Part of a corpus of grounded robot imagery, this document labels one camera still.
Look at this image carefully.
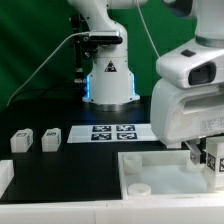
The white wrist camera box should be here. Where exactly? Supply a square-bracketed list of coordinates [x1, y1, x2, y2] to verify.
[156, 39, 224, 89]

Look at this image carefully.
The white left wall fixture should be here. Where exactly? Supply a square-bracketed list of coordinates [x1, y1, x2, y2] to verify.
[0, 160, 14, 198]

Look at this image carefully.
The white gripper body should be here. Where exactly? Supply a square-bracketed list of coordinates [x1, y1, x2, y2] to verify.
[150, 79, 224, 145]

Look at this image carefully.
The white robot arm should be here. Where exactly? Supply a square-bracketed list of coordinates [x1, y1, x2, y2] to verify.
[67, 0, 224, 164]

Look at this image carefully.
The white front wall fixture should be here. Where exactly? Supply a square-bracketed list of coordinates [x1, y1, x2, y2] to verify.
[0, 198, 224, 224]

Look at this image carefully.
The white sheet with markers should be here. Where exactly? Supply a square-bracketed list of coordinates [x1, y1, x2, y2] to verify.
[67, 123, 157, 143]

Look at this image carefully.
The white wall fixture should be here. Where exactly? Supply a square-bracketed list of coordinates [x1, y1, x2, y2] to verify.
[0, 160, 14, 198]
[0, 198, 224, 224]

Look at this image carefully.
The black camera stand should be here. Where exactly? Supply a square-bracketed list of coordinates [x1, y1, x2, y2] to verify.
[69, 13, 96, 99]

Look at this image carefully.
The white cable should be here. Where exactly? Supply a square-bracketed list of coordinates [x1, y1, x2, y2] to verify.
[6, 31, 90, 107]

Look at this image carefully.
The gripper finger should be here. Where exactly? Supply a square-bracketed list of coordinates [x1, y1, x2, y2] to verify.
[185, 140, 202, 164]

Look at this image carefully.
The black cable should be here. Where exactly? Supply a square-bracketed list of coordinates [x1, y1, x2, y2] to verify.
[6, 85, 84, 108]

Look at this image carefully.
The white square tabletop part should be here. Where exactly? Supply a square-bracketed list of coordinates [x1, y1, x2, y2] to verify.
[118, 150, 224, 200]

